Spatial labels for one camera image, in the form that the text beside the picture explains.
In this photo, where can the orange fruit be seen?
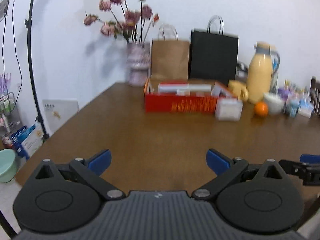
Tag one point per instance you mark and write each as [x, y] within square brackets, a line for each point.
[261, 109]

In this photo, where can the clear cotton swab box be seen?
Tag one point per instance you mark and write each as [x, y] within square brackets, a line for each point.
[228, 109]

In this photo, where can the brown paper bag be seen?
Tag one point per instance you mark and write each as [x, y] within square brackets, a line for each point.
[169, 55]

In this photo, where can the speckled pink ceramic vase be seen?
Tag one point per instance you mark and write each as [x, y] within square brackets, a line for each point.
[138, 63]

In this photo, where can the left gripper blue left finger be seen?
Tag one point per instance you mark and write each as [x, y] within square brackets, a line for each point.
[100, 162]

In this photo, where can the clear plastic bottle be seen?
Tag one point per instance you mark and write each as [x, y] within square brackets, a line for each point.
[275, 72]

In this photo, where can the black paper bag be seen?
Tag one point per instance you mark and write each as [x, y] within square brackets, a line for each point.
[213, 55]

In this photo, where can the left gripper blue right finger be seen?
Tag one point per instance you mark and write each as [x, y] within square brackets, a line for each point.
[218, 162]

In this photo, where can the small white blue cup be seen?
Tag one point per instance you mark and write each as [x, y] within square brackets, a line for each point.
[292, 107]

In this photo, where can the metal wire rack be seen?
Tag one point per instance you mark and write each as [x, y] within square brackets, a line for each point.
[10, 117]

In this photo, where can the red cardboard box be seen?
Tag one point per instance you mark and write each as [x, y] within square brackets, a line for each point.
[186, 102]

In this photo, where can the yellow thermos jug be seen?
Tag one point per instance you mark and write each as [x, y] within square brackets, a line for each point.
[262, 67]

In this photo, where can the mint green basin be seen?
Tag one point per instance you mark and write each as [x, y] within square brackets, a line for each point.
[8, 165]

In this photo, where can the dark wooden chair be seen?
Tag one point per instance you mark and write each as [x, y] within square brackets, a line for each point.
[315, 95]

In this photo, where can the white panel on floor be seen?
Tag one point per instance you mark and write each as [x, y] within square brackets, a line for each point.
[58, 111]

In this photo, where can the white textured bowl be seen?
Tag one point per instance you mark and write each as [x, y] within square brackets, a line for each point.
[274, 102]

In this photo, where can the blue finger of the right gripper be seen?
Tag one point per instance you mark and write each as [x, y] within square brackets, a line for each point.
[309, 158]

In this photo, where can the yellow ceramic mug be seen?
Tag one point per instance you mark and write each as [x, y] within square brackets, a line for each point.
[239, 89]

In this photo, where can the blue white tissue pack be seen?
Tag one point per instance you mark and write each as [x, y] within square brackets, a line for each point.
[305, 109]

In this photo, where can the dried pink flower bouquet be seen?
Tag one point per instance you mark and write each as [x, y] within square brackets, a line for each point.
[131, 25]

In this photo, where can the blue white carton box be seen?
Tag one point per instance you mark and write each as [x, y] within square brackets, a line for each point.
[27, 140]

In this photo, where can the white flat long box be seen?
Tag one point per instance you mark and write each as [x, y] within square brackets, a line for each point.
[183, 87]

